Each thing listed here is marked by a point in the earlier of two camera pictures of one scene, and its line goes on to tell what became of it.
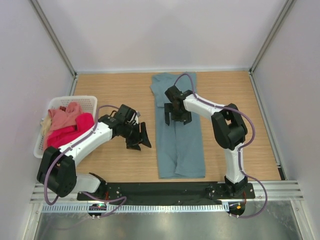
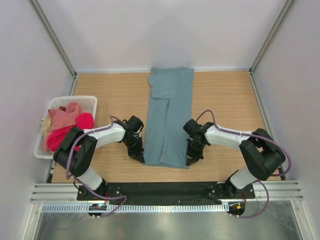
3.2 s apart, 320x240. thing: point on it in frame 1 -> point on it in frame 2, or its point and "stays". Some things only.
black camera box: x=173 y=92 -> x=194 y=129
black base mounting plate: x=157 y=190 stays
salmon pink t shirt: x=64 y=117 stays
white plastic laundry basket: x=87 y=104 stays
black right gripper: x=169 y=107 -> x=192 y=157
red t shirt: x=61 y=136 stays
